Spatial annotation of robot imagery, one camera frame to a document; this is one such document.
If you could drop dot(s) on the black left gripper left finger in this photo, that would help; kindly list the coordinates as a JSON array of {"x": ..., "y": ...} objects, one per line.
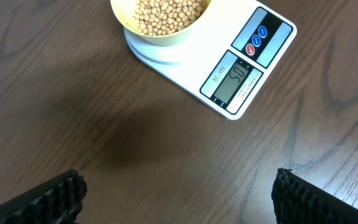
[{"x": 56, "y": 201}]

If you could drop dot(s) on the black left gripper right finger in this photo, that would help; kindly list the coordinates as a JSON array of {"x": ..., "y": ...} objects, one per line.
[{"x": 296, "y": 201}]

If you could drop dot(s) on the white digital kitchen scale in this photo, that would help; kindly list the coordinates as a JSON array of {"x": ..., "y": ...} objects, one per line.
[{"x": 231, "y": 51}]

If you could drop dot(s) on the pale yellow plastic bowl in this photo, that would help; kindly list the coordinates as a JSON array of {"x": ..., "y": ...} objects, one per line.
[{"x": 123, "y": 11}]

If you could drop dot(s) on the soybeans in bowl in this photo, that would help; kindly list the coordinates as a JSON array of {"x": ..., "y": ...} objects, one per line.
[{"x": 165, "y": 17}]

